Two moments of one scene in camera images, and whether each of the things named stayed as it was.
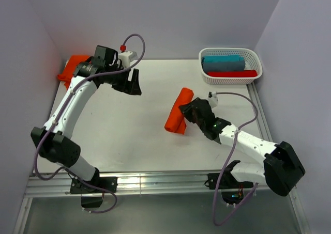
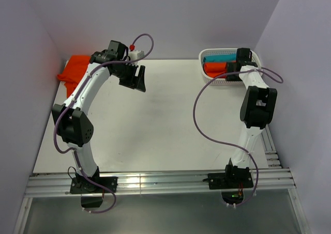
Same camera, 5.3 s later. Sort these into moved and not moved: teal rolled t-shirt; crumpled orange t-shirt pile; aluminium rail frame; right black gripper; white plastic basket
Moved: right black gripper
Not moved: aluminium rail frame; teal rolled t-shirt; white plastic basket; crumpled orange t-shirt pile
